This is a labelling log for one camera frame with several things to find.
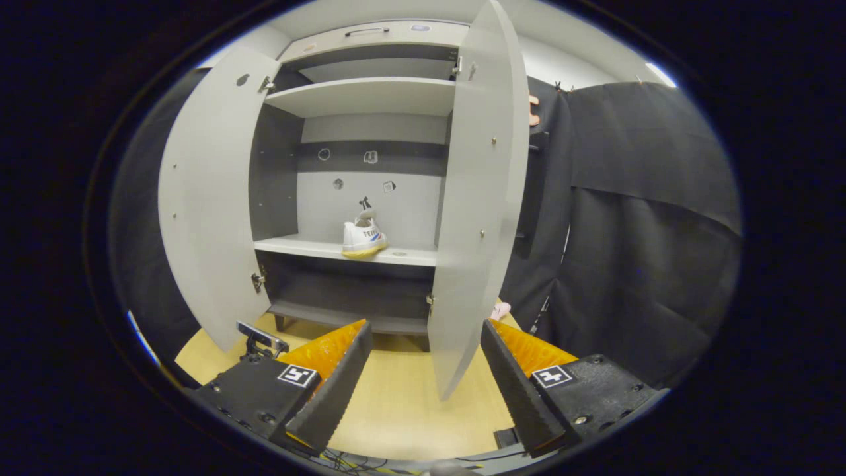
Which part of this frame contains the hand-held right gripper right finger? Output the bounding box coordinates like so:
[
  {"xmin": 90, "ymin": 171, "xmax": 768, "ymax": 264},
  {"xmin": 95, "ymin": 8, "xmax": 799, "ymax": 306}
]
[{"xmin": 480, "ymin": 319, "xmax": 670, "ymax": 458}]

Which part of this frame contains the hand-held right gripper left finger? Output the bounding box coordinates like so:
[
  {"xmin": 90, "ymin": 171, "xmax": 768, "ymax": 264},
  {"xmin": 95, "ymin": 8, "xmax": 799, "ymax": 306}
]
[{"xmin": 190, "ymin": 319, "xmax": 374, "ymax": 456}]

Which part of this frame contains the white shoe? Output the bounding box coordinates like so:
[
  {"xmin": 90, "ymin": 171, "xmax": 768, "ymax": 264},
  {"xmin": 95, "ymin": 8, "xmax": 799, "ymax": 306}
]
[{"xmin": 342, "ymin": 210, "xmax": 389, "ymax": 259}]

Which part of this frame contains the grey cabinet door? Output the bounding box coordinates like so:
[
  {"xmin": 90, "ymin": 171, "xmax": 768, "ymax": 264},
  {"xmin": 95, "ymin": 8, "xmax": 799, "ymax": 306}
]
[
  {"xmin": 426, "ymin": 0, "xmax": 531, "ymax": 402},
  {"xmin": 157, "ymin": 48, "xmax": 282, "ymax": 352}
]

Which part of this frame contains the grey shoe cabinet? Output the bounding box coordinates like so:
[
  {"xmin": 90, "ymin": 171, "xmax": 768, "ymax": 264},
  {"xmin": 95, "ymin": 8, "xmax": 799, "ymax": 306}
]
[{"xmin": 248, "ymin": 19, "xmax": 471, "ymax": 353}]

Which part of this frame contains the grey cabinet drawer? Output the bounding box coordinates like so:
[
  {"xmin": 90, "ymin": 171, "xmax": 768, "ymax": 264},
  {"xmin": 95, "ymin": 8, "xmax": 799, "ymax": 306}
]
[{"xmin": 278, "ymin": 20, "xmax": 470, "ymax": 64}]

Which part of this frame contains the black backdrop cloth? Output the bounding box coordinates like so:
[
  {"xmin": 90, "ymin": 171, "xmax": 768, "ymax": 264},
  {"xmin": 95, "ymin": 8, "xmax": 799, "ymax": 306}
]
[{"xmin": 109, "ymin": 66, "xmax": 742, "ymax": 391}]

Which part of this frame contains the ceiling light panel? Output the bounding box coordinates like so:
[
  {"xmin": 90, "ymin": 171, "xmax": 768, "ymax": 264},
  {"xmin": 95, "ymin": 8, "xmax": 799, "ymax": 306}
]
[{"xmin": 644, "ymin": 61, "xmax": 679, "ymax": 89}]

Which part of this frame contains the black cable bundle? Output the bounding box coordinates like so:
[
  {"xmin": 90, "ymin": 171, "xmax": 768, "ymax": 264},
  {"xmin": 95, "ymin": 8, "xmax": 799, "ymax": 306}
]
[{"xmin": 323, "ymin": 448, "xmax": 424, "ymax": 475}]

